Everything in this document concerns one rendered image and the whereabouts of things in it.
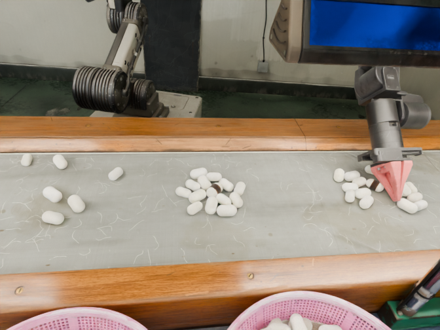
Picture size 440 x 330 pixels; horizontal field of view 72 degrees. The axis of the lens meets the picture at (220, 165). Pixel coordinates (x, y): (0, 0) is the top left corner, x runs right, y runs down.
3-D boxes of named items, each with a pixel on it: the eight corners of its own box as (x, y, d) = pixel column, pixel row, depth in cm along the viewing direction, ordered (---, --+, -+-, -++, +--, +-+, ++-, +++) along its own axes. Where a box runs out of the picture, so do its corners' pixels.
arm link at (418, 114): (353, 83, 69) (382, 63, 61) (394, 86, 72) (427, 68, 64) (361, 133, 66) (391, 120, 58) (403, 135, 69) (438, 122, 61)
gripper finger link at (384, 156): (421, 198, 56) (411, 150, 58) (385, 200, 55) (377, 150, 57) (395, 201, 63) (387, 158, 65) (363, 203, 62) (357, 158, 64)
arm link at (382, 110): (358, 103, 65) (378, 92, 60) (384, 105, 67) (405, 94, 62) (363, 134, 64) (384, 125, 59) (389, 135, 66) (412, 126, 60)
